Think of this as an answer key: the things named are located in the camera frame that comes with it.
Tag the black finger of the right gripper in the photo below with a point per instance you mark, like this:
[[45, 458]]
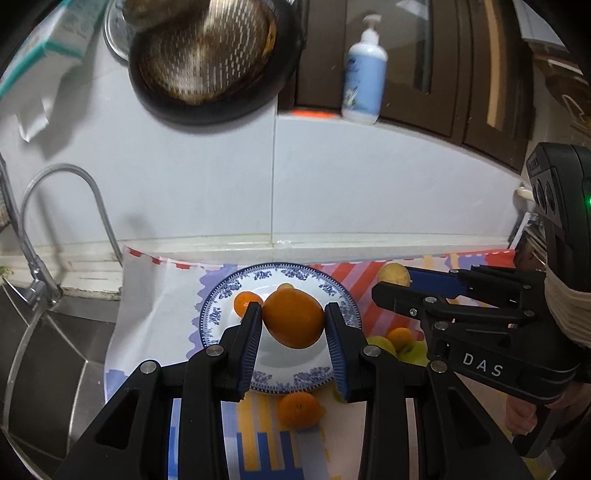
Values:
[[461, 317]]

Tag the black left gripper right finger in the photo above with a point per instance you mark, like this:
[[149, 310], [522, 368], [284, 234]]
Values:
[[421, 422]]

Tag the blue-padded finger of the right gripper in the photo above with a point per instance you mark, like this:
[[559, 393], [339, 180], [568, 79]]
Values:
[[501, 287]]

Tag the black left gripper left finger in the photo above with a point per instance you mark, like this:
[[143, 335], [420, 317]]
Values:
[[129, 438]]

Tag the brown longan fruit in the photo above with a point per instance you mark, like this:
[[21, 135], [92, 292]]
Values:
[[395, 273], [285, 286]]

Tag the large orange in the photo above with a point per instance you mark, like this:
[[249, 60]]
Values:
[[300, 410]]

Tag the small orange mandarin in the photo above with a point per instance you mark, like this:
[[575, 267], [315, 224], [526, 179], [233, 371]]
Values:
[[294, 318], [242, 301]]

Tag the person's right hand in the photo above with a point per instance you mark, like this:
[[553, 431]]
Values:
[[521, 416]]

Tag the small orange behind apples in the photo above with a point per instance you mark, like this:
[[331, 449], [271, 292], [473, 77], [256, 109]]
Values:
[[401, 338]]

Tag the large green apple right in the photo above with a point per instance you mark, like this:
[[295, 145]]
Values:
[[415, 353]]

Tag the large green apple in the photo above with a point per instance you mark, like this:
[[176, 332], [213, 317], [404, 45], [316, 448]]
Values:
[[384, 343], [415, 353]]

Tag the large green apple left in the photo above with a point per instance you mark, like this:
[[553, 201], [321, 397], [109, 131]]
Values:
[[384, 343]]

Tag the blue white porcelain plate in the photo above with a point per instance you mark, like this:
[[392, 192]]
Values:
[[293, 353]]

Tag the colourful patterned table mat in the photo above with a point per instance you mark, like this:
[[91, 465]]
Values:
[[157, 320]]

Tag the steel sink basin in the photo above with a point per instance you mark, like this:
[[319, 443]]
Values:
[[52, 385]]

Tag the black frying pan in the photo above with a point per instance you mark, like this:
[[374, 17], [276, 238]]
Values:
[[204, 63]]

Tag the teal white carton box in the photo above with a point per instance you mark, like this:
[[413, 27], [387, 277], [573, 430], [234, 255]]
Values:
[[30, 83]]

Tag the black camera box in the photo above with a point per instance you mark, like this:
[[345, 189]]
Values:
[[560, 178]]

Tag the dark wooden window frame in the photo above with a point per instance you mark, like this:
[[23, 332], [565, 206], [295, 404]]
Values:
[[459, 70]]

